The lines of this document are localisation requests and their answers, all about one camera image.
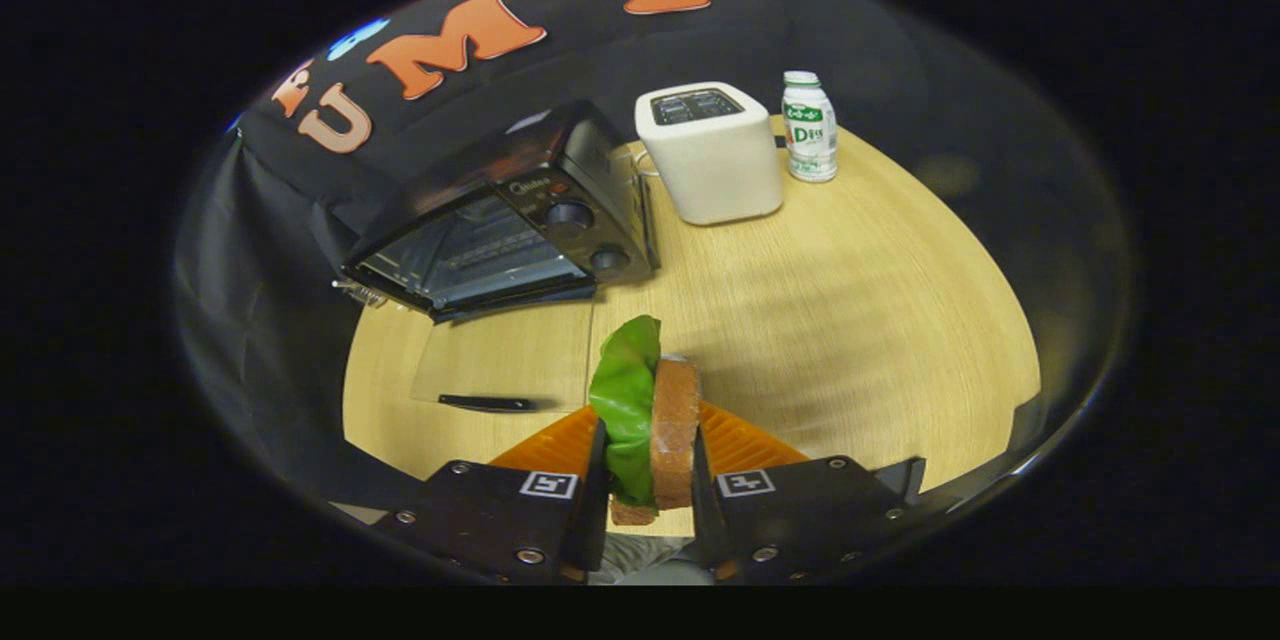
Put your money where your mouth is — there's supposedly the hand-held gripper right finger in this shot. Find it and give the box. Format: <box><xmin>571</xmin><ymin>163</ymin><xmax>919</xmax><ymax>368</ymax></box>
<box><xmin>690</xmin><ymin>400</ymin><xmax>926</xmax><ymax>586</ymax></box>

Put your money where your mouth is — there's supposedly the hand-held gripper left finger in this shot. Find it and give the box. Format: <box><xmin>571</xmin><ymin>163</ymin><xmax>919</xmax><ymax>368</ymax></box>
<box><xmin>370</xmin><ymin>407</ymin><xmax>613</xmax><ymax>586</ymax></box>

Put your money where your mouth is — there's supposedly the lettuce sandwich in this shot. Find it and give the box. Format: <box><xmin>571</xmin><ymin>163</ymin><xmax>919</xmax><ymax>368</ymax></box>
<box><xmin>588</xmin><ymin>315</ymin><xmax>703</xmax><ymax>528</ymax></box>

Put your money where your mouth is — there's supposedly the black toaster oven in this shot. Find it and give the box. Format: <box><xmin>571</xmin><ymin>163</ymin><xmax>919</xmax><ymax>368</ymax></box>
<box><xmin>335</xmin><ymin>100</ymin><xmax>663</xmax><ymax>414</ymax></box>

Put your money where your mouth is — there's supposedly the white pop-up toaster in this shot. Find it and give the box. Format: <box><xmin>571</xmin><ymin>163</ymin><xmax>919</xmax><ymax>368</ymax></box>
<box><xmin>634</xmin><ymin>82</ymin><xmax>785</xmax><ymax>226</ymax></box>

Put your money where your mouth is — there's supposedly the small white drink bottle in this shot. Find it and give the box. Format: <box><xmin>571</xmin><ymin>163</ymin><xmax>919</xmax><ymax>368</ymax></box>
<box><xmin>781</xmin><ymin>70</ymin><xmax>839</xmax><ymax>183</ymax></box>

